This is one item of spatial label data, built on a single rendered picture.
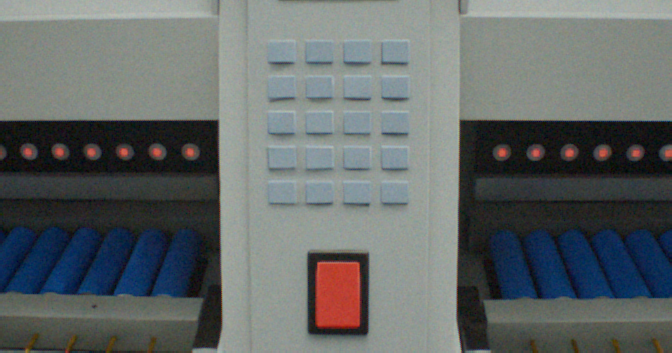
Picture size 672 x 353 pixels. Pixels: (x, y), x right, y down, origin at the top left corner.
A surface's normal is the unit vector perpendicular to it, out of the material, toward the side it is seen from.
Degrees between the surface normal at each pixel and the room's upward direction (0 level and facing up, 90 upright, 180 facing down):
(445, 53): 90
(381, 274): 90
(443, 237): 90
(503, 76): 112
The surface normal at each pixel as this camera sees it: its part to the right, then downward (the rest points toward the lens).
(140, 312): -0.01, -0.89
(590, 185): -0.03, 0.46
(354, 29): -0.03, 0.08
